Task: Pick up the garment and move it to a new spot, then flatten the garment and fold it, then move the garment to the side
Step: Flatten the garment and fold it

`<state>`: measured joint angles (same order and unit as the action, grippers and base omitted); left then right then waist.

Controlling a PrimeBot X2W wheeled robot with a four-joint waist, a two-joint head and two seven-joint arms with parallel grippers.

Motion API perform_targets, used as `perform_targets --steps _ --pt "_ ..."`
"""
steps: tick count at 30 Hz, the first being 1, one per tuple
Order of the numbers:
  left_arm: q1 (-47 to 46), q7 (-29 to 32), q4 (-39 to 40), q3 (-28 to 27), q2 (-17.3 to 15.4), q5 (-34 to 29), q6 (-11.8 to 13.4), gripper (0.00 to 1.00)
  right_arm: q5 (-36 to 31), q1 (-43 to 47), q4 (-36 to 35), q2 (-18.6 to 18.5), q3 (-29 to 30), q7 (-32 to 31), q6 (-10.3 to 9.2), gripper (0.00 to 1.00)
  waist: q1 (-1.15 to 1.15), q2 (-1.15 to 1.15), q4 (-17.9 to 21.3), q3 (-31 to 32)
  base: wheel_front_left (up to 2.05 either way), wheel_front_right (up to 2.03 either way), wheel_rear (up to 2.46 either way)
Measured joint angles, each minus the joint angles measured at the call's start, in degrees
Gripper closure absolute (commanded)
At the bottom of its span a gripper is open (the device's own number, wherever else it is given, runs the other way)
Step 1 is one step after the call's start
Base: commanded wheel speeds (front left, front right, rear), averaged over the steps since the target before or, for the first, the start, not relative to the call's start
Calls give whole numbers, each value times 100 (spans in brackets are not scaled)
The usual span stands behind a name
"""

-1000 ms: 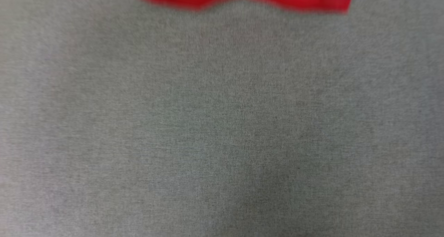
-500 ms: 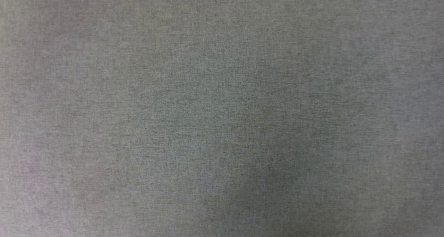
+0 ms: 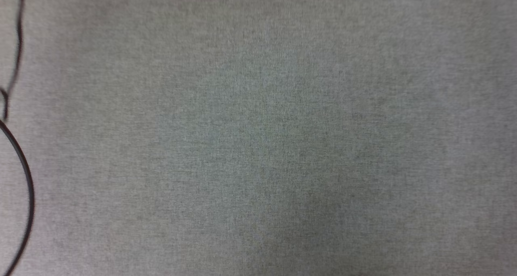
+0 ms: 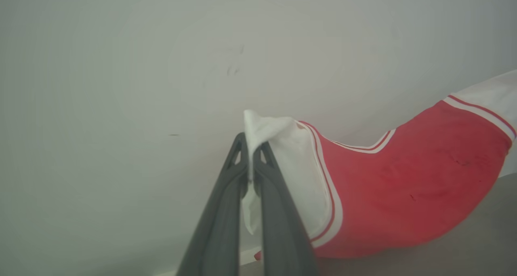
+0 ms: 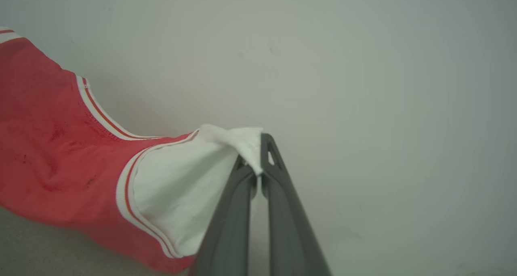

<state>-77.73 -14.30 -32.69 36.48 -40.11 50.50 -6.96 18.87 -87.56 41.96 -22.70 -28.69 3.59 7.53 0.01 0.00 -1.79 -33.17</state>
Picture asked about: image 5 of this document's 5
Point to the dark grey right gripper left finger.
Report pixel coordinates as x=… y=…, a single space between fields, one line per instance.
x=230 y=227

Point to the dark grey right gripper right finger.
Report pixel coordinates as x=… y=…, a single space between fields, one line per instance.
x=288 y=231

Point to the red and white sports jersey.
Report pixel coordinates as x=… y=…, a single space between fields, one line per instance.
x=60 y=159

